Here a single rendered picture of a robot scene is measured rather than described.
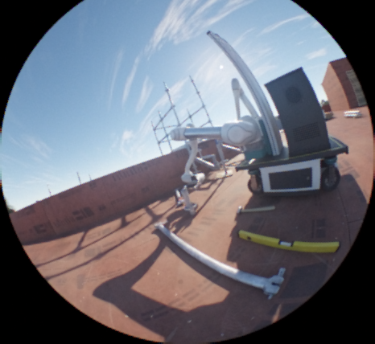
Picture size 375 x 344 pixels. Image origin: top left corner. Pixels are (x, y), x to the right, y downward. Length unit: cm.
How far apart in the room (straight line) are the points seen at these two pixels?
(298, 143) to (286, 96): 31
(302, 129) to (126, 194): 234
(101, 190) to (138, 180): 72
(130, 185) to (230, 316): 206
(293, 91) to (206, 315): 118
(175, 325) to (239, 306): 25
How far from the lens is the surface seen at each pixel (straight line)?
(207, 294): 60
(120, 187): 209
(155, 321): 66
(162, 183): 223
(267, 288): 53
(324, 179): 98
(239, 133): 64
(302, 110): 84
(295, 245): 63
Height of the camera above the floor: 56
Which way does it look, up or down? 1 degrees down
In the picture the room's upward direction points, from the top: 20 degrees counter-clockwise
